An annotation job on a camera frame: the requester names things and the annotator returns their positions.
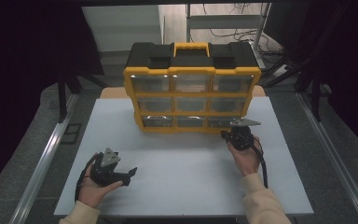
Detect yellow carry handle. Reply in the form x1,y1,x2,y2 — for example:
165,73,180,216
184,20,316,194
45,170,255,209
173,42,212,58

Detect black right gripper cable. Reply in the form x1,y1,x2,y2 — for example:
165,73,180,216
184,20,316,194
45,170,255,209
251,135,269,189

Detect set of clear plastic drawers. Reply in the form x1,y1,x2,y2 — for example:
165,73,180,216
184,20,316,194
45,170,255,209
130,74,255,129

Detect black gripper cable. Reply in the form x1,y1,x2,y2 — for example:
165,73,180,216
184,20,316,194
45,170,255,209
251,135,269,189
74,153,101,203

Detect yellow black organizer cabinet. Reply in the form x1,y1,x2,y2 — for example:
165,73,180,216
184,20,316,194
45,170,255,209
123,41,262,134

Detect black metal stand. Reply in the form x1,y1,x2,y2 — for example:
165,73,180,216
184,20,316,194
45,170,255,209
262,55,324,122
57,69,108,124

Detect small clear organizer drawer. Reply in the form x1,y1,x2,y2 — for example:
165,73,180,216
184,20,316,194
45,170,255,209
208,116,241,129

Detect white cabinet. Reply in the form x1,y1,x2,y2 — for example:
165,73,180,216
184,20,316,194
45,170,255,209
81,4,164,52

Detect dark curtain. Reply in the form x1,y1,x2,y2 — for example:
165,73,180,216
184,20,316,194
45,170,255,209
293,0,358,160
0,0,104,200

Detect black floor frame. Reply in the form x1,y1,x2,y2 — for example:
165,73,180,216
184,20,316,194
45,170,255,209
60,123,82,145

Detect grey metal shelf frame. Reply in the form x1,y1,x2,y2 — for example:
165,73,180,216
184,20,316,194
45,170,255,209
186,3,272,49

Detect aluminium rail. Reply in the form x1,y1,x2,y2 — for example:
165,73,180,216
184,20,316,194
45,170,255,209
296,92,358,224
8,92,79,224

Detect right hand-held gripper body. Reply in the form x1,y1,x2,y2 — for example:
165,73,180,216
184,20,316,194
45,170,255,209
227,118,262,152

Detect black floor cables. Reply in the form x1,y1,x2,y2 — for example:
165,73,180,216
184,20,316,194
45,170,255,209
202,3,282,59

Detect person's left hand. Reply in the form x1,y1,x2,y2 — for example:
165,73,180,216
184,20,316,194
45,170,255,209
78,163,125,209

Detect white power strip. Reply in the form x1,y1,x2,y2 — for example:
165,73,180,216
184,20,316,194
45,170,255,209
273,64,291,78

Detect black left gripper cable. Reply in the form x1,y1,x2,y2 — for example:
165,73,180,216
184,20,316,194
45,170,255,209
74,153,101,203

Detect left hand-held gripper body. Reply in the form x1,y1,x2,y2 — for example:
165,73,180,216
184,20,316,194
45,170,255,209
89,147,132,188

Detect person's right hand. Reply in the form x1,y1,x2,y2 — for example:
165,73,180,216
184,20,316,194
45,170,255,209
228,137,264,178

